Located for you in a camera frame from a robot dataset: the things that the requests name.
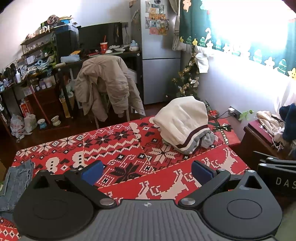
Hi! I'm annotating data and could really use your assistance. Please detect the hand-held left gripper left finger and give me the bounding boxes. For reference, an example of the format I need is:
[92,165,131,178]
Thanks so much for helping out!
[31,160,117,208]

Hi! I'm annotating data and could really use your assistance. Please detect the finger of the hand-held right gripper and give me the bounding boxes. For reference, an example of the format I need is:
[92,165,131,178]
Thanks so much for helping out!
[253,151,281,161]
[265,157,296,166]

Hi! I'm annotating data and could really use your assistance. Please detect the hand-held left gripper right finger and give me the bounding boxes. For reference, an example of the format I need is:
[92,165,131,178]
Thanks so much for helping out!
[178,160,269,208]

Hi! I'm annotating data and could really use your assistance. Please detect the cream knit vest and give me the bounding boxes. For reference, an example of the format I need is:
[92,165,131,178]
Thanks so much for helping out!
[153,96,216,155]

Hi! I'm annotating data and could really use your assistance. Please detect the cream clothes pile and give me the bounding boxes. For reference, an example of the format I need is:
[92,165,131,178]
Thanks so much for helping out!
[256,111,286,139]

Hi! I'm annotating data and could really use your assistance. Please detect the dark wooden nightstand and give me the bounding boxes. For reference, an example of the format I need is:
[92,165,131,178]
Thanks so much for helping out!
[240,120,296,163]

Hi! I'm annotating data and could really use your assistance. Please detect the grey garment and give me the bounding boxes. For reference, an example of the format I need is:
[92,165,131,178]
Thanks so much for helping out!
[162,133,218,154]

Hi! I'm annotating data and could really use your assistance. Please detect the red gift box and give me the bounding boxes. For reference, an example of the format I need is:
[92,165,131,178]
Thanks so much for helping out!
[207,117,241,146]

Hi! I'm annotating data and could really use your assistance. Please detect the dark blue fuzzy cloth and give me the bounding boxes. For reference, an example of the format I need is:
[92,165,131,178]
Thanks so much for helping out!
[279,103,296,142]

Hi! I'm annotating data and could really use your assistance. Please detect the red patterned blanket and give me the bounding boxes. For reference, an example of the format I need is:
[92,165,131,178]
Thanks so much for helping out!
[0,115,251,241]

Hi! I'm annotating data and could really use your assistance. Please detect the green plant leaves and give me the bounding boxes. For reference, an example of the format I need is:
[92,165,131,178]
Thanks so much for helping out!
[238,110,255,121]

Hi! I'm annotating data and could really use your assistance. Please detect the dark chair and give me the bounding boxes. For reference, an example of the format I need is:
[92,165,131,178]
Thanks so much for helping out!
[94,91,137,130]

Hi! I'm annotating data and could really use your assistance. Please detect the blue jeans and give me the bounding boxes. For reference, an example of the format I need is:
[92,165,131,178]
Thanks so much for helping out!
[0,160,35,212]

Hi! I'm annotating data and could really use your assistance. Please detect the white plastic bag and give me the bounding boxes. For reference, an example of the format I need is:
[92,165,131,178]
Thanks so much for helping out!
[24,113,37,132]
[10,113,25,137]

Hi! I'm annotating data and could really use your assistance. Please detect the dark wooden cabinet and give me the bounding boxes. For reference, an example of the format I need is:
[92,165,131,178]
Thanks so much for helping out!
[14,83,70,128]

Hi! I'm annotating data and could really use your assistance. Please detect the small Christmas tree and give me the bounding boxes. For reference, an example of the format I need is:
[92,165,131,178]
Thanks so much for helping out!
[171,45,201,99]

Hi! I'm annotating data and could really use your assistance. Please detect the beige jacket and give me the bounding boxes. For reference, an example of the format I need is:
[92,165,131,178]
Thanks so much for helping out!
[74,56,146,122]

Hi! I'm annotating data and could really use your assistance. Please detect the silver refrigerator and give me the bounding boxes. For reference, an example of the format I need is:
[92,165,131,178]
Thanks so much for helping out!
[129,0,182,105]

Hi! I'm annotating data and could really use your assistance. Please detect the white tied curtain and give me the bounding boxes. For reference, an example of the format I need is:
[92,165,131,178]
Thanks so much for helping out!
[194,47,218,73]

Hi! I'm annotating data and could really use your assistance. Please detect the light blue pouch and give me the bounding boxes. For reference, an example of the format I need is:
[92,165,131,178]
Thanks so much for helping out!
[60,55,80,63]

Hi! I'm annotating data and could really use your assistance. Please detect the black desk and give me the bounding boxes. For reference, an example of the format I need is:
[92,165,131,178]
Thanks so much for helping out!
[57,50,141,116]

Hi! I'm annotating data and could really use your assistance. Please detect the black computer tower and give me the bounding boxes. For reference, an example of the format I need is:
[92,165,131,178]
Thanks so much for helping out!
[54,29,78,64]

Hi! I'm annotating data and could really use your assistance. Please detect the beige curtain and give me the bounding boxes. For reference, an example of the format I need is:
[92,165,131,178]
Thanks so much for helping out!
[169,0,188,50]

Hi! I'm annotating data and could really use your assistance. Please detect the black monitor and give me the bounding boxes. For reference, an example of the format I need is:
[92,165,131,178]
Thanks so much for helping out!
[79,22,123,50]

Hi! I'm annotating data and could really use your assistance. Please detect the green Christmas curtain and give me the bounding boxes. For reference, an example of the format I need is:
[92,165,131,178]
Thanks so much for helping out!
[179,0,296,80]

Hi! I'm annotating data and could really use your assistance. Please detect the group of fridge magnets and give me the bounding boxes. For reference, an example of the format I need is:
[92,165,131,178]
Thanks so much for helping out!
[145,1,169,36]

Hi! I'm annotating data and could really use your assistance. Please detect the red broom handle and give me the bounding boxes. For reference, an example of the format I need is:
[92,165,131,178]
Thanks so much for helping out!
[27,77,50,123]

